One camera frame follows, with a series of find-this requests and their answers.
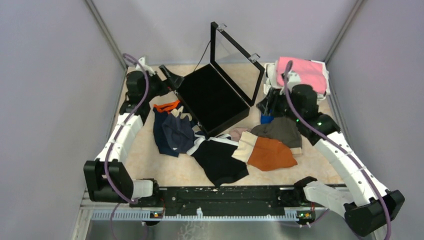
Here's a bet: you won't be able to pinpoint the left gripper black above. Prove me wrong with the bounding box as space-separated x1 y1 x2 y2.
142 64 183 101

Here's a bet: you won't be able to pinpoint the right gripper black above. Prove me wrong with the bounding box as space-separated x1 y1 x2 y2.
256 87 302 123

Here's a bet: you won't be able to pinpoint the royal blue underwear white trim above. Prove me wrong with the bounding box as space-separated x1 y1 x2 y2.
260 114 275 125

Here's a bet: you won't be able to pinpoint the olive grey underwear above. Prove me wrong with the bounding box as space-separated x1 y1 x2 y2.
250 117 303 156

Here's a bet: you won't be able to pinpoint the navy underwear orange waistband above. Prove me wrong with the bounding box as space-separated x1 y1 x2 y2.
152 100 182 157

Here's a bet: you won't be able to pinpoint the dark blue underwear cream waistband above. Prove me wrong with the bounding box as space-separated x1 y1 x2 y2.
162 105 198 154

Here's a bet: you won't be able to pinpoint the black display case glass lid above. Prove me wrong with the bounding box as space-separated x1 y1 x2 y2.
175 21 265 137

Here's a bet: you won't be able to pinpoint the orange underwear cream waistband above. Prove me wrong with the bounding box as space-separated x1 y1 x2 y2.
231 131 298 172

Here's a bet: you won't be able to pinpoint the black underwear white trim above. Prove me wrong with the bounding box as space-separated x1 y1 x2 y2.
186 133 249 187

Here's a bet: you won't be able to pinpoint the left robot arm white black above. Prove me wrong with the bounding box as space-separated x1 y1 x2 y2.
83 53 185 207

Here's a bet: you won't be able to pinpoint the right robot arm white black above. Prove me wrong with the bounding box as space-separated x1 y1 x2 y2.
266 70 405 239

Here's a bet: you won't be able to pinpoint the pale pink underwear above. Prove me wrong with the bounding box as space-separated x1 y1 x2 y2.
228 127 251 142

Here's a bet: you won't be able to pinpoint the white cloths in basket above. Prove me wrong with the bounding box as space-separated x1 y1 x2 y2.
265 60 330 99

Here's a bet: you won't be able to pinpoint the white plastic basket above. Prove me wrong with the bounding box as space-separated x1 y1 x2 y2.
263 59 330 100

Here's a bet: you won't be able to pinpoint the pink folded cloth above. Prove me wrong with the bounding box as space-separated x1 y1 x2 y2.
276 56 329 95

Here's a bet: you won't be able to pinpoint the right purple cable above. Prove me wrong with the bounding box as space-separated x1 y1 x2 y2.
282 60 393 240

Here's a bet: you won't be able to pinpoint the purple cable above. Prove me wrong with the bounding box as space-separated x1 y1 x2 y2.
282 60 393 240
103 53 151 240

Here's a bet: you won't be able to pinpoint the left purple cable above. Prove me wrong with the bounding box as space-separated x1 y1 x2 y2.
103 53 151 240

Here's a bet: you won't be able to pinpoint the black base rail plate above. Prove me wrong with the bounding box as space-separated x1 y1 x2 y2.
130 185 319 217

